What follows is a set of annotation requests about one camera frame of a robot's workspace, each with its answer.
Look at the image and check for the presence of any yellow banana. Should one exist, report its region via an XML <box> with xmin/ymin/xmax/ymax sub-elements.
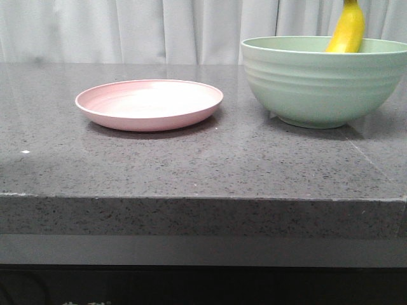
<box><xmin>325</xmin><ymin>0</ymin><xmax>365</xmax><ymax>53</ymax></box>

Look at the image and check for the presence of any pink plate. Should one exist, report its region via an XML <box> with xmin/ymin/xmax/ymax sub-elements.
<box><xmin>75</xmin><ymin>79</ymin><xmax>223</xmax><ymax>132</ymax></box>

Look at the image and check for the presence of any green bowl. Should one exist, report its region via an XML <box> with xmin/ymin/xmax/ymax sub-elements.
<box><xmin>241</xmin><ymin>36</ymin><xmax>406</xmax><ymax>129</ymax></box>

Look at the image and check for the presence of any white curtain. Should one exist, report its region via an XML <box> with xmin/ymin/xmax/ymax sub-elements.
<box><xmin>0</xmin><ymin>0</ymin><xmax>407</xmax><ymax>66</ymax></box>

